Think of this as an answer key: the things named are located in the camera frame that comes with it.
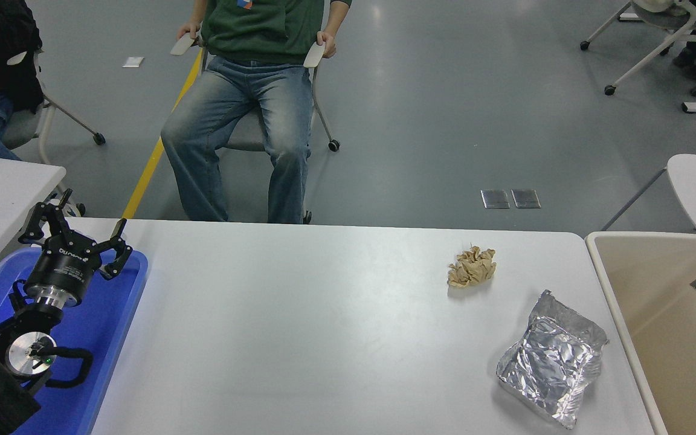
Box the white frame office chair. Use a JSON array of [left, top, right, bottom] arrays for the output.
[[579, 0, 696, 97], [1, 50, 107, 218], [170, 33, 341, 224]]

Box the person's left hand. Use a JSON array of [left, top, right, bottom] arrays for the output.
[[315, 30, 338, 60]]

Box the metal floor outlet plate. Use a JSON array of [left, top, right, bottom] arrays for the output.
[[511, 188, 541, 209], [481, 189, 511, 210]]

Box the silver foil tray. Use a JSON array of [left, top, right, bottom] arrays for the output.
[[496, 290, 610, 430]]

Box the person's right hand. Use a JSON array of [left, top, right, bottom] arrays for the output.
[[176, 21, 204, 44]]

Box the crumpled tan paper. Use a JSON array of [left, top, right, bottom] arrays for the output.
[[447, 245, 498, 288]]

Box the blue plastic tray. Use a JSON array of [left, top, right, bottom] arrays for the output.
[[0, 246, 149, 435]]

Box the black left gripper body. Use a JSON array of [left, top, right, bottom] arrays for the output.
[[26, 236, 104, 297]]

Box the large pale plastic bin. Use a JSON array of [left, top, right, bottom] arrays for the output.
[[585, 231, 696, 435]]

